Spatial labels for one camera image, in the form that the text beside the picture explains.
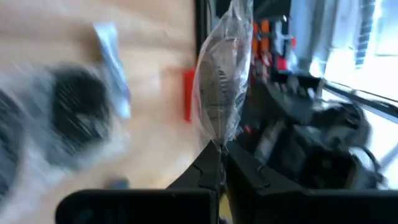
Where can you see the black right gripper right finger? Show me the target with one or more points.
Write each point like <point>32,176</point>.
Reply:
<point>264,202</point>

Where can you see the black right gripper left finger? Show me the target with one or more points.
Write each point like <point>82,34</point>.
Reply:
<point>186,205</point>

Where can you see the black item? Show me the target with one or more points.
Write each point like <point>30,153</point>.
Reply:
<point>7,140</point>
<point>222,84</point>
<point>77,109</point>

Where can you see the white toothpaste tube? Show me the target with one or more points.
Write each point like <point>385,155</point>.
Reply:
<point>112,68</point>

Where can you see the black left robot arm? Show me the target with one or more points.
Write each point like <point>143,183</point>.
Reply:
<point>311,149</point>

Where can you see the red plastic basket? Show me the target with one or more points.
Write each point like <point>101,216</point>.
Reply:
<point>188,93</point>

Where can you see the rack with orange bins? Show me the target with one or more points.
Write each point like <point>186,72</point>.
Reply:
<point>264,34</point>

